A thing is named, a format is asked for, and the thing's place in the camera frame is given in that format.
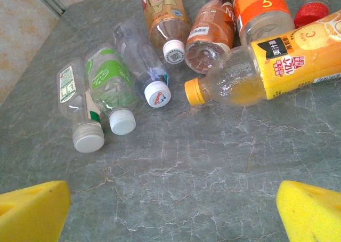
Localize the brown tea bottle red label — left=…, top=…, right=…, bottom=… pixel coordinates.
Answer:
left=140, top=0, right=192, bottom=66

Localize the yellow label juice bottle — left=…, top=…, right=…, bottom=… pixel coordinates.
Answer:
left=184, top=9, right=341, bottom=107

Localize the red label red cap bottle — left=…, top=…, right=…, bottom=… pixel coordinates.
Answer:
left=294, top=0, right=341, bottom=29

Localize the brown coffee bottle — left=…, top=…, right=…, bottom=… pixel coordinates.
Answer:
left=184, top=0, right=238, bottom=75

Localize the clear bottle white green label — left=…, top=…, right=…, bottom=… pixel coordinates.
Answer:
left=56, top=57, right=105, bottom=154

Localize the orange label clear bottle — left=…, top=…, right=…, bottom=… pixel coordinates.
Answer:
left=232, top=0, right=296, bottom=48

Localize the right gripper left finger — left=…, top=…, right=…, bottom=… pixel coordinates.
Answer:
left=0, top=180, right=72, bottom=242

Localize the clear bottle printed white cap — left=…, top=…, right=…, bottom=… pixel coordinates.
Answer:
left=111, top=19, right=172, bottom=109

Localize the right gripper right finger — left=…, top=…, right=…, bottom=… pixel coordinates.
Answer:
left=275, top=180, right=341, bottom=242

